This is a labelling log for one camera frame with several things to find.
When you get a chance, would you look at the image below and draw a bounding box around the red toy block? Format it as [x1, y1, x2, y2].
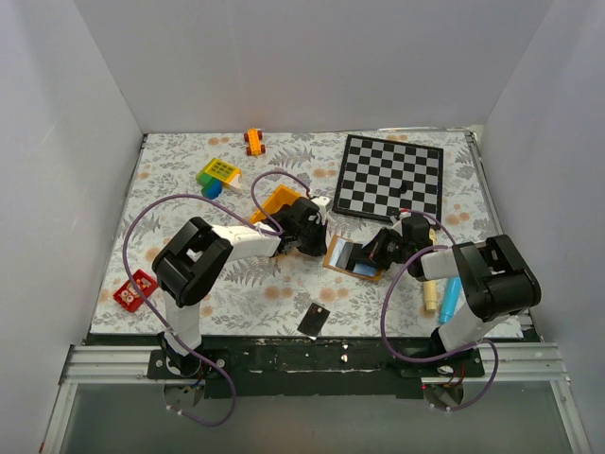
[112, 270, 158, 313]

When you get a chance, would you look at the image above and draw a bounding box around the orange toy car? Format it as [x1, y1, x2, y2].
[244, 129, 266, 156]

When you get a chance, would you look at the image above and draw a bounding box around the tan leather card holder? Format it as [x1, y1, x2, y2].
[323, 236, 382, 282]

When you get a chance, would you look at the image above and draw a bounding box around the yellow plastic bin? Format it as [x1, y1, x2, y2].
[262, 184, 302, 215]

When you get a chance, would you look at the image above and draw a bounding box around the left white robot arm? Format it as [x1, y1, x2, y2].
[152, 196, 331, 378]

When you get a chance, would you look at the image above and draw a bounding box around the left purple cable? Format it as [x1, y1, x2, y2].
[121, 170, 316, 428]

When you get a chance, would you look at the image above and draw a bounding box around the yellow green toy block house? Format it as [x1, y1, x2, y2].
[196, 158, 242, 200]

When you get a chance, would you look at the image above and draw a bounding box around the floral table mat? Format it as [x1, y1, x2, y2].
[92, 131, 521, 340]

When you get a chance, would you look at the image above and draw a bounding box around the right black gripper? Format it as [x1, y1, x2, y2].
[351, 227, 411, 271]

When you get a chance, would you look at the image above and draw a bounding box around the black white chessboard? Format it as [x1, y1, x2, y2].
[333, 134, 444, 222]

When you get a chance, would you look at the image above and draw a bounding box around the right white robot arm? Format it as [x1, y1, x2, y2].
[347, 209, 542, 376]

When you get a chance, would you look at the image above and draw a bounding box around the beige toy microphone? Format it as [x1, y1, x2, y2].
[423, 226, 440, 312]

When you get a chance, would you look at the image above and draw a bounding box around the dark credit card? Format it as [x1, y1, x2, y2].
[339, 242, 363, 271]
[297, 303, 330, 339]

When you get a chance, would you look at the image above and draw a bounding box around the blue toy microphone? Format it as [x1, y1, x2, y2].
[439, 277, 462, 325]

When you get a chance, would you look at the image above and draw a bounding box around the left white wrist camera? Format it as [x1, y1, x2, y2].
[310, 196, 332, 224]

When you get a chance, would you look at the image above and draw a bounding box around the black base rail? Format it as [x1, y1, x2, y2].
[147, 336, 486, 399]

